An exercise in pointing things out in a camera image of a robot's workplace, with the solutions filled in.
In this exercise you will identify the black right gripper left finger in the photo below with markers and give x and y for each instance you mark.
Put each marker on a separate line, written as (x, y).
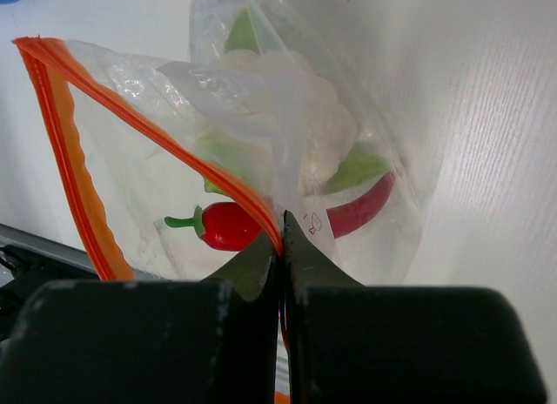
(83, 340)

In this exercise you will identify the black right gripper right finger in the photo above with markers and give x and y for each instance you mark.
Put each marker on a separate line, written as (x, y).
(350, 343)

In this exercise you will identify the red chili pepper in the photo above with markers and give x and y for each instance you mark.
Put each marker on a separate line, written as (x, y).
(225, 226)

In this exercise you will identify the clear zip bag orange zipper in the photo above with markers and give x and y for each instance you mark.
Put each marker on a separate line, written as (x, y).
(139, 138)

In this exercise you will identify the white cauliflower with green leaves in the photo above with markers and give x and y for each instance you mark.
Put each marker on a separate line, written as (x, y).
(332, 160)

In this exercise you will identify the aluminium mounting rail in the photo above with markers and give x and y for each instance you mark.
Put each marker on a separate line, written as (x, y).
(45, 247)

